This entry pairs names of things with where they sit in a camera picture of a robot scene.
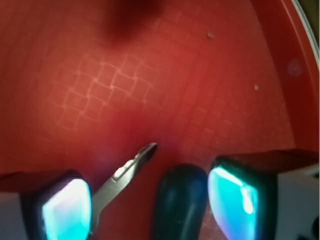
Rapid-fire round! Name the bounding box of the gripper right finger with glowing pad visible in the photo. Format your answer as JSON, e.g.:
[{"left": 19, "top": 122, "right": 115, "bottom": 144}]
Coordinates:
[{"left": 208, "top": 149, "right": 320, "bottom": 240}]

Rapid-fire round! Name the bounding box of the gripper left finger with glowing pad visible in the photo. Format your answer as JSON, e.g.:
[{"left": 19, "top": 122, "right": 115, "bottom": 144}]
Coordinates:
[{"left": 0, "top": 170, "right": 92, "bottom": 240}]

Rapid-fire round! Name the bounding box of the dark green plastic pickle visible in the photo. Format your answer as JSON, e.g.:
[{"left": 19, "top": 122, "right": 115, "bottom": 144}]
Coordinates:
[{"left": 150, "top": 163, "right": 208, "bottom": 240}]

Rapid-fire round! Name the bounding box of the silver key bunch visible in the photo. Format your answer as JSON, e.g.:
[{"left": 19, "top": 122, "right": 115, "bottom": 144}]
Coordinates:
[{"left": 89, "top": 142, "right": 158, "bottom": 237}]

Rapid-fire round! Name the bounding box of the red plastic tray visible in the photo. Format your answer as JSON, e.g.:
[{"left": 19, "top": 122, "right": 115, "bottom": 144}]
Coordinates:
[{"left": 0, "top": 0, "right": 319, "bottom": 240}]

